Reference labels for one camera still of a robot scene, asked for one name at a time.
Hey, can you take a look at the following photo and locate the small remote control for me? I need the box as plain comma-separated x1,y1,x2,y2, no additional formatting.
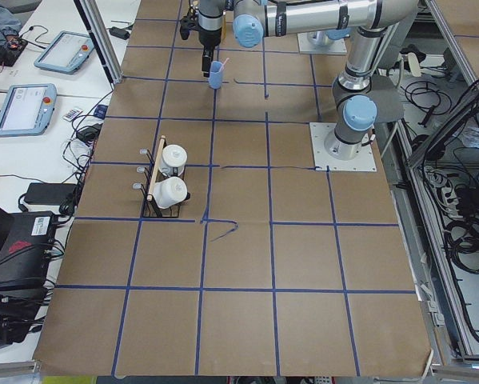
62,106,83,122

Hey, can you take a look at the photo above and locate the pink chopstick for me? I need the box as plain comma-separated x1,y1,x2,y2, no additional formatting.
218,58,230,73

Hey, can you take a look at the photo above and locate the aluminium frame post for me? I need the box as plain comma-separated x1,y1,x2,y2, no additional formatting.
74,0,122,85

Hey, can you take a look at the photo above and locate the lower teach pendant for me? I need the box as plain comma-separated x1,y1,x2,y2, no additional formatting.
0,83,57,137

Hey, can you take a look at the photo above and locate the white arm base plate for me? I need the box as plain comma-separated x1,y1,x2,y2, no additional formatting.
309,122,377,172

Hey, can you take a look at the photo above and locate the white ceramic cup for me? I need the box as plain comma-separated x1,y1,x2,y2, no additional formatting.
153,177,190,209
159,144,188,177

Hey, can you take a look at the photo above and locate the black computer box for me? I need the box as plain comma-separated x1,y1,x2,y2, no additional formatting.
0,208,58,292

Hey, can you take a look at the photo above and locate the upper white ceramic cup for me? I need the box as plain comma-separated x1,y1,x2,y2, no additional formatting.
159,144,188,177

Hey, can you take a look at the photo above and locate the black wire cup rack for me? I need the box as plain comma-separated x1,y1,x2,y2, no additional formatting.
132,135,191,218

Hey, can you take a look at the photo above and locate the brown paper table cover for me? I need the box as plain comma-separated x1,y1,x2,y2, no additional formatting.
34,1,431,377

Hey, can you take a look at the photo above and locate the black power adapter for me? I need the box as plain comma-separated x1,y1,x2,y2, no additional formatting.
23,182,76,206

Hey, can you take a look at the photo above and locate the light blue plastic cup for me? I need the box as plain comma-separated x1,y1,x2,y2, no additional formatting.
208,61,224,90

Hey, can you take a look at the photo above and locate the lower white ceramic cup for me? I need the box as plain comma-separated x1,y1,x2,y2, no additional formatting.
153,177,190,209

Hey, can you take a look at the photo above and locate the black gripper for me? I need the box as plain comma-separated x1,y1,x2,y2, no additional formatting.
179,11,224,77

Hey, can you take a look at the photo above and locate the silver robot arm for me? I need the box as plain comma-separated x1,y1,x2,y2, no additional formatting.
179,0,417,161
306,29,350,46

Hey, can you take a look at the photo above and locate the teach pendant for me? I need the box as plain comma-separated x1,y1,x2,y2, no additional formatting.
0,83,57,137
34,30,94,74

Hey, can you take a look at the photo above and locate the upper teach pendant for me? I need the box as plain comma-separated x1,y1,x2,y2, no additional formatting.
34,30,94,74

